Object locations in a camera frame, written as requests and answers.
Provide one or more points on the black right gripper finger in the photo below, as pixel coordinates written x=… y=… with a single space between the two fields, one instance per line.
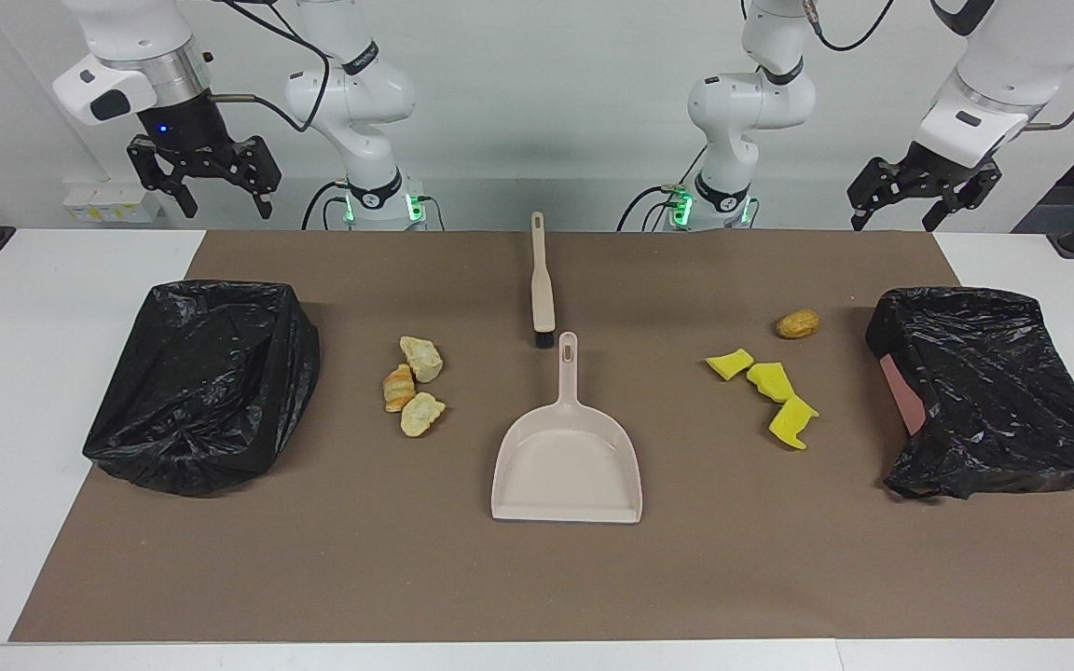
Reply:
x=262 y=168
x=150 y=158

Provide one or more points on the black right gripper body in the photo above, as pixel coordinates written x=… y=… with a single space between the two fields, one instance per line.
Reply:
x=187 y=130

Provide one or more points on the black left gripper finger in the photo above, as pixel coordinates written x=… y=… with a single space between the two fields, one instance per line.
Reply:
x=873 y=182
x=983 y=191

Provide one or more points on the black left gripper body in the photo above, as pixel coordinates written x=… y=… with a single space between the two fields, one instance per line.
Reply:
x=952 y=168

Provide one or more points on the pale bread chunk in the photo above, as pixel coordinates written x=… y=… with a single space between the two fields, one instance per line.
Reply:
x=421 y=415
x=421 y=360

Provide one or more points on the yellow notched sponge piece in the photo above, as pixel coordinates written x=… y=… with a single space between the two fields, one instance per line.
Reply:
x=791 y=424

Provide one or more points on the orange striped croissant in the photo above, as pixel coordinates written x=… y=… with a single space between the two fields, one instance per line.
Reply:
x=398 y=389

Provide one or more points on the beige brush with black bristles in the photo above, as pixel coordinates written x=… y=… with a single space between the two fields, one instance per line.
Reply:
x=543 y=289

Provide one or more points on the beige plastic dustpan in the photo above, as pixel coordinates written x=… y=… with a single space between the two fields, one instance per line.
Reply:
x=565 y=466

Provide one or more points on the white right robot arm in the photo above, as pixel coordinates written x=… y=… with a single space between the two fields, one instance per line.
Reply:
x=351 y=93

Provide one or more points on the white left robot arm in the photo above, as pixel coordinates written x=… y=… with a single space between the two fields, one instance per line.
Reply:
x=751 y=98

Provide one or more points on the black plastic trash bag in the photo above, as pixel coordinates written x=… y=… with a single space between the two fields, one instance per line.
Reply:
x=994 y=391
x=201 y=391

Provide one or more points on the pink plastic bin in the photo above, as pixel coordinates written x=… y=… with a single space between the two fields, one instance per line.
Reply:
x=901 y=396

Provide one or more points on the brown table mat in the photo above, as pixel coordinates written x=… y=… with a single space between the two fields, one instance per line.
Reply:
x=313 y=559

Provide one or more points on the white wall socket box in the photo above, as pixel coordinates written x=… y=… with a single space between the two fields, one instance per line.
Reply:
x=113 y=203

